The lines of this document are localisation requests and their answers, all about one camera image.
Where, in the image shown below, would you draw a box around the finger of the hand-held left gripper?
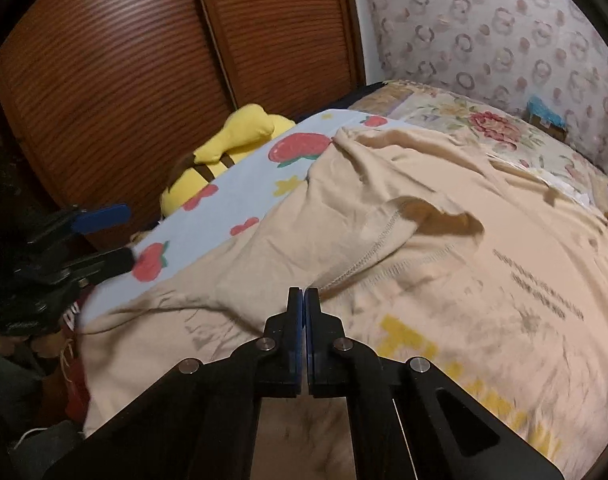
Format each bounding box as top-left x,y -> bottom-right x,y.
44,203 -> 133,236
59,246 -> 137,282

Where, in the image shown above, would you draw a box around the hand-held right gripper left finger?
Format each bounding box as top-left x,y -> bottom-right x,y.
43,286 -> 305,480

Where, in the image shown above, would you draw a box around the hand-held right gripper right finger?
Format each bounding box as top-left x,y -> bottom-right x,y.
305,287 -> 565,480

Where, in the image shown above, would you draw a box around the beige t-shirt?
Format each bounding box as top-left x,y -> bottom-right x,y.
79,127 -> 608,480

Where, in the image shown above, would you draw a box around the red garment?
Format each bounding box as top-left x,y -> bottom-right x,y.
59,285 -> 92,421

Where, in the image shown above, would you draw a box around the wooden slatted wardrobe door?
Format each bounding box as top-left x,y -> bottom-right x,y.
0,0 -> 235,251
191,0 -> 365,123

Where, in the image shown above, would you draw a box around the strawberry print blanket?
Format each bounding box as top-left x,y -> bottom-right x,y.
79,109 -> 390,331

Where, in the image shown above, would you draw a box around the yellow plush toy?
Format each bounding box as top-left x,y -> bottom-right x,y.
160,103 -> 295,218

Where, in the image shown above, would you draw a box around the floral quilt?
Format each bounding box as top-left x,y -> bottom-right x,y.
349,80 -> 608,211

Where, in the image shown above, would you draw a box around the box with blue wrapping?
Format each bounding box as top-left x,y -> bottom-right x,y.
526,96 -> 570,143

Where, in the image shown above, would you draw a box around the white cable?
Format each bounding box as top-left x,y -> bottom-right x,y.
11,425 -> 50,450

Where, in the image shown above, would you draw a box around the ring patterned wall cloth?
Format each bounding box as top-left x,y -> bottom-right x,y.
356,0 -> 608,176

